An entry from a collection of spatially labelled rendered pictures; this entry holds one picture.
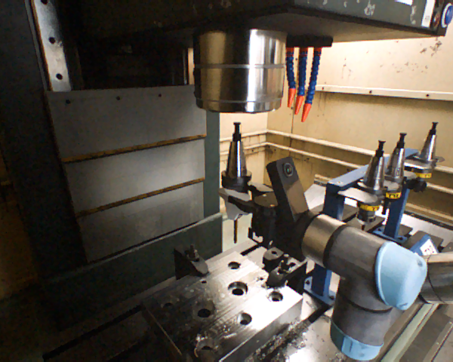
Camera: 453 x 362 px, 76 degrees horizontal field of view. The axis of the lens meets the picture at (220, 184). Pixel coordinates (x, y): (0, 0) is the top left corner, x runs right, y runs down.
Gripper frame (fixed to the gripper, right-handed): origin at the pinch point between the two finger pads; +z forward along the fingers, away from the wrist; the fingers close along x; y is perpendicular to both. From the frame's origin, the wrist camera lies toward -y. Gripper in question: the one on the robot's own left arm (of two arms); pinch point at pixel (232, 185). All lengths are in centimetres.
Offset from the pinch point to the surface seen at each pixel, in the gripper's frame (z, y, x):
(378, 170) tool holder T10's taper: -17.4, -2.1, 26.9
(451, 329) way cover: -36, 53, 60
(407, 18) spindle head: -21.5, -29.7, 14.2
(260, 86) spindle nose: -8.7, -20.3, -2.5
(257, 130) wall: 82, 14, 91
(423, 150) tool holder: -16, -1, 59
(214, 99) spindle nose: -3.8, -18.1, -7.6
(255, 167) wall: 82, 39, 92
